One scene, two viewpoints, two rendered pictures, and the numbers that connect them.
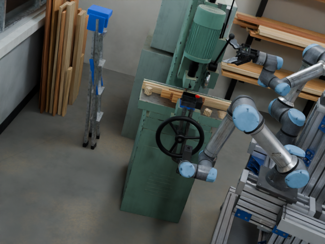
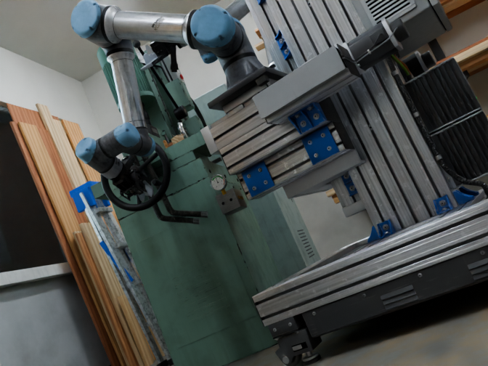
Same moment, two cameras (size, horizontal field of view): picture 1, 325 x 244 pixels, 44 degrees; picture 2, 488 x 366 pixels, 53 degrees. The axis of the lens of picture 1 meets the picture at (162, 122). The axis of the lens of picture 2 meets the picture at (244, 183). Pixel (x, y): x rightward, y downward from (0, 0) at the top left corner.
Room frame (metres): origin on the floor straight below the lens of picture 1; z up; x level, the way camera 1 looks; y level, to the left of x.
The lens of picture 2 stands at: (0.39, -1.00, 0.30)
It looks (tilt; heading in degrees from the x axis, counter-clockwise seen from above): 9 degrees up; 16
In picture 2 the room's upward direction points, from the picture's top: 24 degrees counter-clockwise
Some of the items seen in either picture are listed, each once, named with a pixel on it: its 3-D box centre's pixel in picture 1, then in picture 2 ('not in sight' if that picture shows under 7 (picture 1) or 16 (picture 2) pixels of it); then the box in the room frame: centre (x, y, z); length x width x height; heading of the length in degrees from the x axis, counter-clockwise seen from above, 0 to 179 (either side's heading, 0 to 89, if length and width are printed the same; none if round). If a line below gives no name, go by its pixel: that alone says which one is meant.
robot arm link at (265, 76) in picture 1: (267, 78); (208, 46); (2.32, -0.53, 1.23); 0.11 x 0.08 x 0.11; 35
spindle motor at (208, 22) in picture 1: (204, 34); (125, 76); (2.39, -0.09, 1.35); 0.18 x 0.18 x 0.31
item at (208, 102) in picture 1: (192, 99); not in sight; (2.40, -0.14, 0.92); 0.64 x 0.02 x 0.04; 96
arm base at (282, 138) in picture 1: (286, 136); not in sight; (2.37, -0.81, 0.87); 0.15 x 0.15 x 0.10
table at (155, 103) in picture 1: (184, 111); (157, 164); (2.29, -0.12, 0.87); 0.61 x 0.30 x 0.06; 96
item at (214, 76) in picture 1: (210, 78); (194, 131); (2.59, -0.23, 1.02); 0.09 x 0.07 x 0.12; 96
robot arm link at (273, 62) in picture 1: (272, 62); not in sight; (2.33, -0.52, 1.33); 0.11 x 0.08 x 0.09; 96
